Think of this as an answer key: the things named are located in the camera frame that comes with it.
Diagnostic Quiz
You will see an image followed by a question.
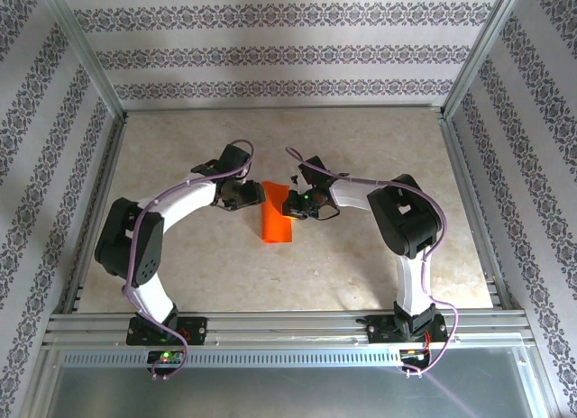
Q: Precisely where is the orange paper sheet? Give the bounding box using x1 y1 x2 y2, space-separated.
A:
260 180 295 244

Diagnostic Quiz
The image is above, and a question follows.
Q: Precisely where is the grey metal sheet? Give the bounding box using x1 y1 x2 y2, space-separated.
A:
38 366 542 418

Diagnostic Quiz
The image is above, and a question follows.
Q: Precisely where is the circuit board with green light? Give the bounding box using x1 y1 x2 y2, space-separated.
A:
146 350 186 365

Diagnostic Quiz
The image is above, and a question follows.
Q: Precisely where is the short aluminium table edge rail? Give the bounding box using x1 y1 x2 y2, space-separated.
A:
121 104 447 116

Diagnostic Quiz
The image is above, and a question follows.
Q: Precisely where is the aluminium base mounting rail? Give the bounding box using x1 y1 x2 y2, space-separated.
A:
42 312 536 347

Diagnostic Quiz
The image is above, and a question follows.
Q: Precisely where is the long aluminium table edge rail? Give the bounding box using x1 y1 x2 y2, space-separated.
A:
444 115 515 311
60 115 127 315

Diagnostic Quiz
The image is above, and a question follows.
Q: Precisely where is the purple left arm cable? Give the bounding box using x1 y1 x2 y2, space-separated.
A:
122 139 256 381

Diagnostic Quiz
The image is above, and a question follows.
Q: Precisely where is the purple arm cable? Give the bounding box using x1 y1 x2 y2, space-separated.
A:
284 146 462 378
122 139 256 381

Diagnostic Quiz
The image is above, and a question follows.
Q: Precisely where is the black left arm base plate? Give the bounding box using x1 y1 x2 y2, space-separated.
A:
125 316 209 347

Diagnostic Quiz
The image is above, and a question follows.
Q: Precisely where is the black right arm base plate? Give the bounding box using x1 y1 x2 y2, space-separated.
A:
367 313 450 346

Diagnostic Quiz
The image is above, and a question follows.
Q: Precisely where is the slotted grey cable duct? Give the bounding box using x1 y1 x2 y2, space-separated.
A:
60 349 519 368

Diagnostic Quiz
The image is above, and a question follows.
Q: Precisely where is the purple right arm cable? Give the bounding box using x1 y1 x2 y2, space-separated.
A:
284 146 462 378

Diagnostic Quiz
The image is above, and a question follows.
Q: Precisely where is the aluminium frame post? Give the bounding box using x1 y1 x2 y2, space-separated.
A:
35 0 130 122
439 0 531 120

